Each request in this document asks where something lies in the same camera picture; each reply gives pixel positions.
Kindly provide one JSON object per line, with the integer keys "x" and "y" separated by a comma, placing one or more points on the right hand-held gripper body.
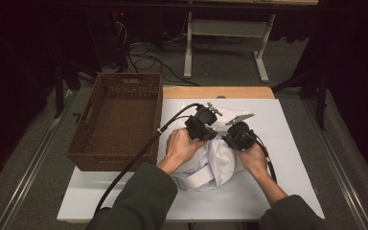
{"x": 244, "y": 137}

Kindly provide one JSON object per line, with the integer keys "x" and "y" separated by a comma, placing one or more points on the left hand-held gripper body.
{"x": 199, "y": 123}

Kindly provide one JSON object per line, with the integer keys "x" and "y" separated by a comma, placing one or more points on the white mesh laundry bag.
{"x": 188, "y": 111}

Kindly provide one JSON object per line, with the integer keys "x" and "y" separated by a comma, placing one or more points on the brown woven basket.
{"x": 121, "y": 127}

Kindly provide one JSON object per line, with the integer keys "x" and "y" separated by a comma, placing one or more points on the person's right hand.
{"x": 255, "y": 161}

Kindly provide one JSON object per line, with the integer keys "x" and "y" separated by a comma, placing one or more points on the person's left hand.
{"x": 180, "y": 147}

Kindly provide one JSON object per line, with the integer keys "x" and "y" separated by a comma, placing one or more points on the white table board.
{"x": 294, "y": 127}

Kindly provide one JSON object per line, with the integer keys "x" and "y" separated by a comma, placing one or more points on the black metal stand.
{"x": 59, "y": 89}
{"x": 322, "y": 96}

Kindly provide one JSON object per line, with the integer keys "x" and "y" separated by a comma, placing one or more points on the black computer tower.
{"x": 108, "y": 35}

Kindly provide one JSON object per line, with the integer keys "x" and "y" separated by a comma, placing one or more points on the white metal desk frame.
{"x": 226, "y": 27}

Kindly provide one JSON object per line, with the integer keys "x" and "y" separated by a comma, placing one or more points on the metal floor rail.
{"x": 341, "y": 179}
{"x": 32, "y": 166}

